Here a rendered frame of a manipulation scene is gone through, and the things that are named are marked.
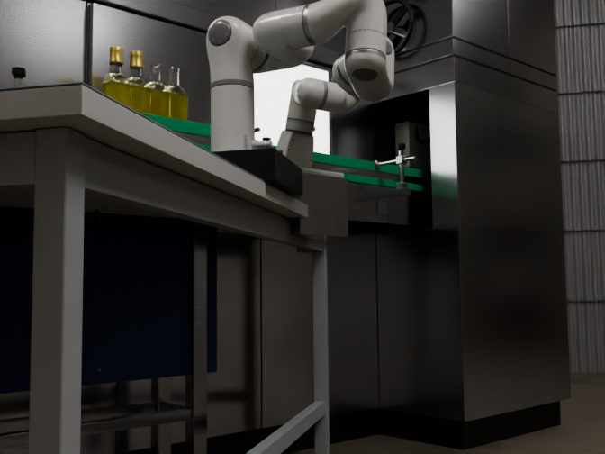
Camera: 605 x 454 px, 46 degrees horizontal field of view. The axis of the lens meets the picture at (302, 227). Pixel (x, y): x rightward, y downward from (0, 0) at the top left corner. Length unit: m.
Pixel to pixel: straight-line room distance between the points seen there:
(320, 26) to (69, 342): 0.89
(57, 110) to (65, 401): 0.31
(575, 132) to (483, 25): 2.34
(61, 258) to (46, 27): 1.31
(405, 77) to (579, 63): 2.57
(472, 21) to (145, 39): 1.18
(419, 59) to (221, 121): 1.27
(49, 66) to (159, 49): 0.33
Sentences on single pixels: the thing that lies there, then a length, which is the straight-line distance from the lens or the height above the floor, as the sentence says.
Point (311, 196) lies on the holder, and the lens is 1.80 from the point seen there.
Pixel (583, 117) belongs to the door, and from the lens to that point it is 5.02.
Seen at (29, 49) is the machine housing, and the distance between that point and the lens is 2.02.
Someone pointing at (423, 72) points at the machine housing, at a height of 1.30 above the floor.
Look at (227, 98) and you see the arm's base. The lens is 1.53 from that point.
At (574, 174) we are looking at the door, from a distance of 4.94.
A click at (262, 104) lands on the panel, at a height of 1.14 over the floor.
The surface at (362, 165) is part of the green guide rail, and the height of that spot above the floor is 0.95.
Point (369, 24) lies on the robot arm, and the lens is 1.49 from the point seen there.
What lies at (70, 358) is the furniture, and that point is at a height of 0.46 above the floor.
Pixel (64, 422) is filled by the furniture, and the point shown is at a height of 0.40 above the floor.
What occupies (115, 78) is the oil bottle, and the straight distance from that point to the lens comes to 1.90.
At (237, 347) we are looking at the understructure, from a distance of 2.24.
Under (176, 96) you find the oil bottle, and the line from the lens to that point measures 1.97.
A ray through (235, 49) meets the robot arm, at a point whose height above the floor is 1.04.
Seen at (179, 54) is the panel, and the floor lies 1.23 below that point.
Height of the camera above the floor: 0.53
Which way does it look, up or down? 5 degrees up
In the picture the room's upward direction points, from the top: 1 degrees counter-clockwise
